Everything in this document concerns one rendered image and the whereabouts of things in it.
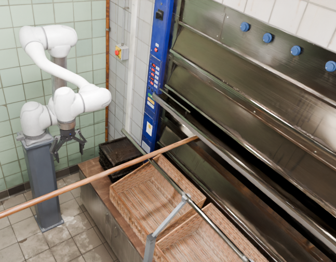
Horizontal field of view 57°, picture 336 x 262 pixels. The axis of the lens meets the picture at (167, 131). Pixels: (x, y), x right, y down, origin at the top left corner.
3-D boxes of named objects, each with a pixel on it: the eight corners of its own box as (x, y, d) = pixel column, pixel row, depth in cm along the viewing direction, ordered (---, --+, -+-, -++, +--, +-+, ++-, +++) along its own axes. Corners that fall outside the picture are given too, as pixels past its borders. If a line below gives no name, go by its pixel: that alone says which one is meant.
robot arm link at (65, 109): (59, 125, 148) (85, 118, 155) (56, 97, 139) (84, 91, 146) (52, 113, 155) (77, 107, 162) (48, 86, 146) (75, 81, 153)
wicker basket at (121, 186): (157, 175, 269) (161, 152, 252) (200, 221, 236) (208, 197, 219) (107, 198, 242) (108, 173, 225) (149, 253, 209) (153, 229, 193)
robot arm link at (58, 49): (44, 116, 232) (72, 109, 244) (51, 130, 224) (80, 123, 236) (36, 20, 179) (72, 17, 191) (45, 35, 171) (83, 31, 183)
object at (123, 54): (122, 54, 261) (122, 42, 255) (128, 59, 255) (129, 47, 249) (114, 55, 257) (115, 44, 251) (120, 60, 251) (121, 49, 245)
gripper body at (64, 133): (71, 119, 162) (72, 133, 168) (55, 124, 158) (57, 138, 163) (78, 127, 158) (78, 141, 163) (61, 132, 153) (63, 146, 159)
